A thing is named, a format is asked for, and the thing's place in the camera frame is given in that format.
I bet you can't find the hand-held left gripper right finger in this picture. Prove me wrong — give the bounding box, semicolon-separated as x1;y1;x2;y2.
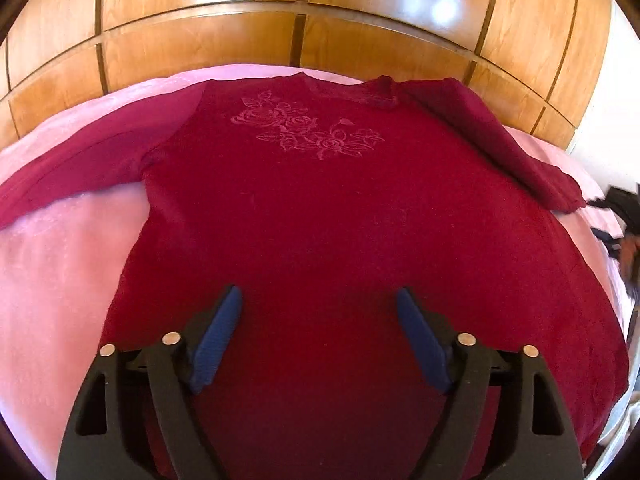
396;287;585;480

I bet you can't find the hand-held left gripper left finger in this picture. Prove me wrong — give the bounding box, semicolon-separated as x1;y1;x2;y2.
56;285;244;480

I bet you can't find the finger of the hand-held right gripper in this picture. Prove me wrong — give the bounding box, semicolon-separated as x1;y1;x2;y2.
591;227;625;260
587;186;640;235

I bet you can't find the dark red embroidered sweater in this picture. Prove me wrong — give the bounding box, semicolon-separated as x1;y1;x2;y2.
0;72;631;480

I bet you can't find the pink blanket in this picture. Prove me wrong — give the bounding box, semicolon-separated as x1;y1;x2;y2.
0;62;640;480

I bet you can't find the wooden wardrobe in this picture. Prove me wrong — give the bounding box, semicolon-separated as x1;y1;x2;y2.
0;0;613;153

